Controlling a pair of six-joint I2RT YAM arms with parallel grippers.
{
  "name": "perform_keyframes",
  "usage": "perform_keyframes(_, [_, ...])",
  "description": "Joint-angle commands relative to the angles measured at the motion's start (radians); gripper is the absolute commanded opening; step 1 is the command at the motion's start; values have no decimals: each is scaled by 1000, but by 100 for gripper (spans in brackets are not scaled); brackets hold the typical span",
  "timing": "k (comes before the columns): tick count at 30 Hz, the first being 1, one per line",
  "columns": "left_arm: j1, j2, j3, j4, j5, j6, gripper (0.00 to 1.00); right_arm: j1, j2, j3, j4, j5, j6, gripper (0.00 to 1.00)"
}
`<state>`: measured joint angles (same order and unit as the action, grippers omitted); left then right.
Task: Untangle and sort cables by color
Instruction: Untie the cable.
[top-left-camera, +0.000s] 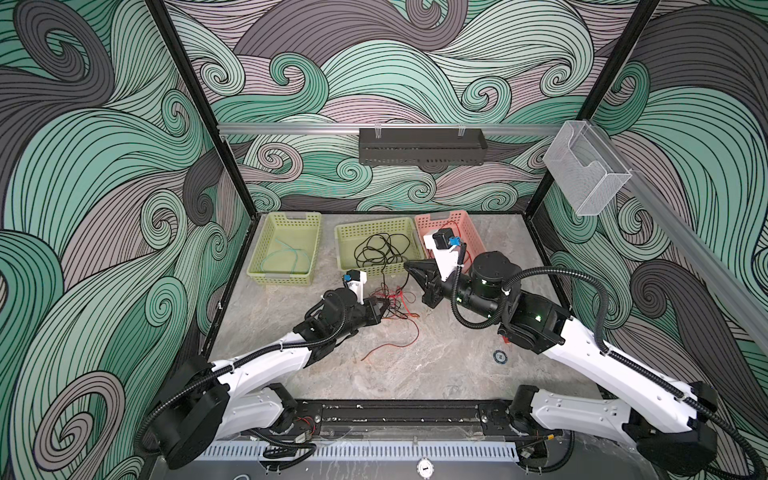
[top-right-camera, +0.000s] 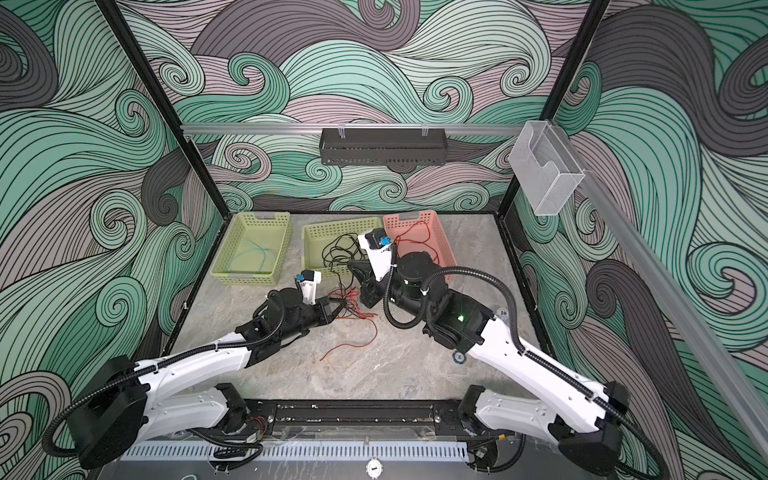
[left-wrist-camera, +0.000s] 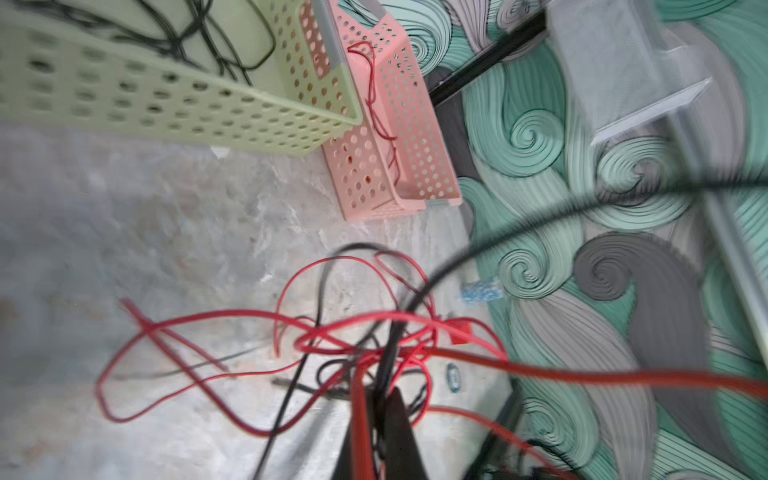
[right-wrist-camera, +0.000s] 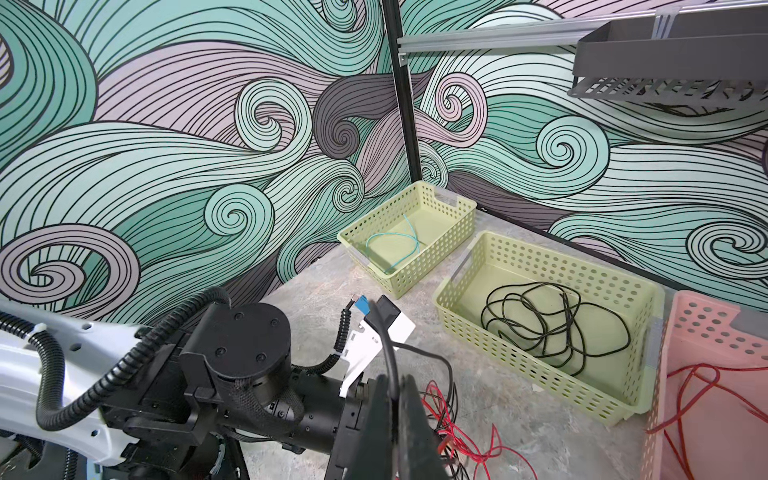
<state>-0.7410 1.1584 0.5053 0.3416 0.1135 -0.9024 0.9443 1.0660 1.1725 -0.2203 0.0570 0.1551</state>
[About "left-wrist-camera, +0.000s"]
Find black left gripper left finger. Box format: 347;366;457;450
331;385;384;480

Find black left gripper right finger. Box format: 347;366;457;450
383;388;428;480

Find red cables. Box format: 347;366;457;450
95;250;768;480

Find pink plastic basket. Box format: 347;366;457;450
323;2;462;222

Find red cable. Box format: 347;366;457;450
346;40;402;187

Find round black blue token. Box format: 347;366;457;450
445;363;462;394

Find small red cube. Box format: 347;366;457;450
446;319;472;345

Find small blue patterned packet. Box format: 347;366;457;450
460;280;505;304

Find middle light green basket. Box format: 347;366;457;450
1;1;362;156

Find clear acrylic wall box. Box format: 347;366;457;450
546;0;712;144

